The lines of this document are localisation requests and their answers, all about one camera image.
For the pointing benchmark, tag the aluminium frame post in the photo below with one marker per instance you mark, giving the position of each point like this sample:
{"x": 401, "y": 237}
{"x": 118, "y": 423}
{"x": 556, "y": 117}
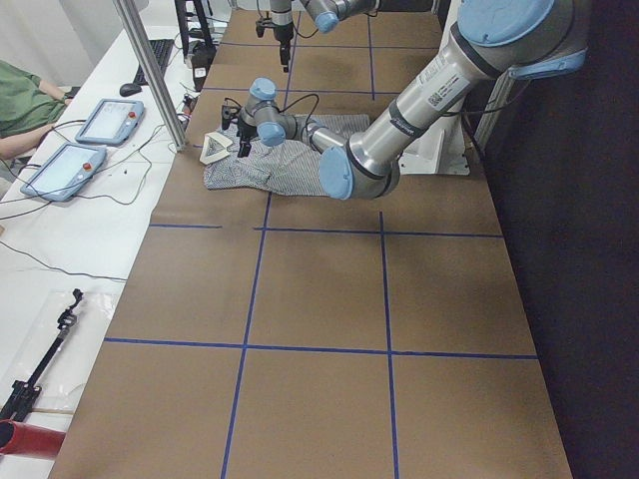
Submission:
{"x": 136, "y": 32}

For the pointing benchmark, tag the red cylinder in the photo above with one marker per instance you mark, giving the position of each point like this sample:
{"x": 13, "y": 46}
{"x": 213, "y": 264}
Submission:
{"x": 22, "y": 439}

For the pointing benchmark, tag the black computer mouse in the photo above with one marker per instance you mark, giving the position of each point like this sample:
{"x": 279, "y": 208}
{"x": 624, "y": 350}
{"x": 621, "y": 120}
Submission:
{"x": 129, "y": 89}

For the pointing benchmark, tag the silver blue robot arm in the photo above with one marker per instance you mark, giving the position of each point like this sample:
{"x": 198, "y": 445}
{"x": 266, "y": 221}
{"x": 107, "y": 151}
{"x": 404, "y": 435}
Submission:
{"x": 528, "y": 39}
{"x": 326, "y": 15}

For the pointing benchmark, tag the black box with label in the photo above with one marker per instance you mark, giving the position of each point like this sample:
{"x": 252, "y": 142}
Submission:
{"x": 199, "y": 59}

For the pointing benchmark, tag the person in green shirt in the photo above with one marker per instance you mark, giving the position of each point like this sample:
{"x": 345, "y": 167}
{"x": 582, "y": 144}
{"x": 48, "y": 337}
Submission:
{"x": 30, "y": 108}

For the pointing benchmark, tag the teach pendant tablet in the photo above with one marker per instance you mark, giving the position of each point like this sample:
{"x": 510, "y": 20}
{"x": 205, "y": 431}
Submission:
{"x": 65, "y": 173}
{"x": 111, "y": 123}

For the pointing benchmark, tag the upper teach pendant tablet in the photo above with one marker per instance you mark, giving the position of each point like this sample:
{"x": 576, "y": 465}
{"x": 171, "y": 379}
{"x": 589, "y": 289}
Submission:
{"x": 111, "y": 123}

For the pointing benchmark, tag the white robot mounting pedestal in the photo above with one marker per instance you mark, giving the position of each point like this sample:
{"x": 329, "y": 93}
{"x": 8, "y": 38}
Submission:
{"x": 440, "y": 151}

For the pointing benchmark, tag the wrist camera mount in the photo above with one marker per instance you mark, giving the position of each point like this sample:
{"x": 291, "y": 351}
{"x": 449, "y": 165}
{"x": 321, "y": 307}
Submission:
{"x": 229, "y": 115}
{"x": 262, "y": 25}

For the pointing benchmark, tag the striped polo shirt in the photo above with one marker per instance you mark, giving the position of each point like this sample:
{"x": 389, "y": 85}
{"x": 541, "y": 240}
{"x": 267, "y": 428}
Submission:
{"x": 291, "y": 168}

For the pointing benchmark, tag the lower teach pendant tablet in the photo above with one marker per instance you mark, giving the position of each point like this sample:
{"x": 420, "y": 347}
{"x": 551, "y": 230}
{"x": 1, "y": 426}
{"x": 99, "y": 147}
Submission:
{"x": 65, "y": 173}

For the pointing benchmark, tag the black keyboard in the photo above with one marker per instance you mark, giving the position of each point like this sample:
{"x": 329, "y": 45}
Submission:
{"x": 162, "y": 50}

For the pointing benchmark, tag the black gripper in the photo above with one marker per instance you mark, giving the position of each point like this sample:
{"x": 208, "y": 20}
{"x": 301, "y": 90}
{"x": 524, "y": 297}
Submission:
{"x": 283, "y": 31}
{"x": 246, "y": 129}

